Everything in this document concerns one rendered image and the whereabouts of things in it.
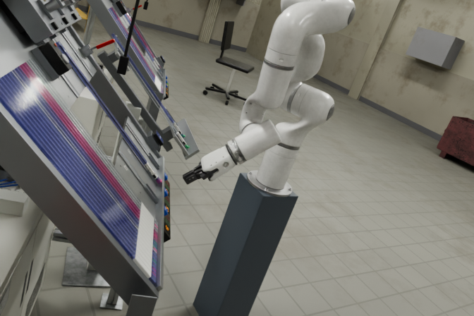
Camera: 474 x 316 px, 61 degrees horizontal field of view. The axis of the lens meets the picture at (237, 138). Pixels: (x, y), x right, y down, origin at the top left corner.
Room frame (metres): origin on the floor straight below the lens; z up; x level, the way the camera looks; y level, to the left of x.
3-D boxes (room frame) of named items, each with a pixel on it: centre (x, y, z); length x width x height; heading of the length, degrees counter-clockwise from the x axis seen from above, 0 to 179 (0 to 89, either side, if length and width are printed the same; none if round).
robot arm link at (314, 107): (1.47, -0.21, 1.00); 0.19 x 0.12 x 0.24; 66
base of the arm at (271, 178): (1.49, -0.18, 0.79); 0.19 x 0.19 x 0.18
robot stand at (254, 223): (1.49, -0.18, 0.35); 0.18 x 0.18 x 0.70; 37
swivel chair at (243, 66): (5.47, 0.35, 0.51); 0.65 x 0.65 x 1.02
